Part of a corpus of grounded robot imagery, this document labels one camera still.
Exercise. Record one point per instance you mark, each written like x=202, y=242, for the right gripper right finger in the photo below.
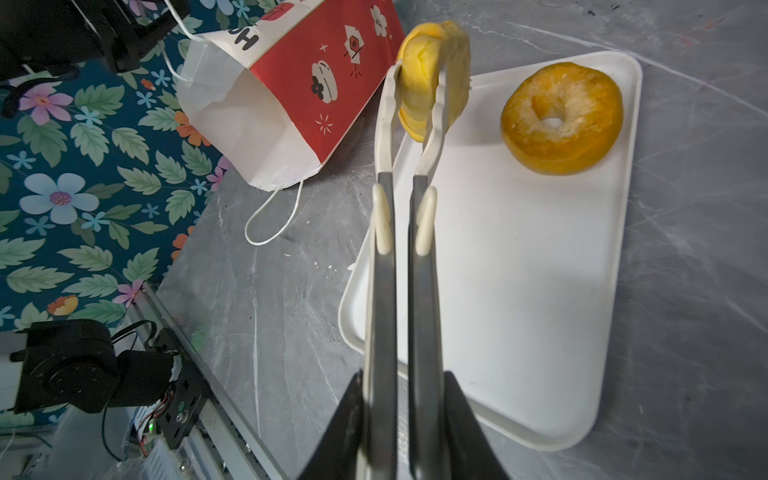
x=470, y=454

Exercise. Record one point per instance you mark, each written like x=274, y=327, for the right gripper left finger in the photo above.
x=335, y=456

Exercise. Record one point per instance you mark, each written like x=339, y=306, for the metal tongs with cream tips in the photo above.
x=403, y=324

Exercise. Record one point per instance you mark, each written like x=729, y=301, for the yellow fake bagel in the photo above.
x=563, y=119

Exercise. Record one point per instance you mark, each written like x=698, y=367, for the red white paper bag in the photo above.
x=277, y=97

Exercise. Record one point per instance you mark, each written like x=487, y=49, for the yellow fake ring bread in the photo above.
x=425, y=51

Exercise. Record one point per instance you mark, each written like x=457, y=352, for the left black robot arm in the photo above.
x=102, y=177

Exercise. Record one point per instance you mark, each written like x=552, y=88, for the white rectangular tray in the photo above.
x=527, y=266

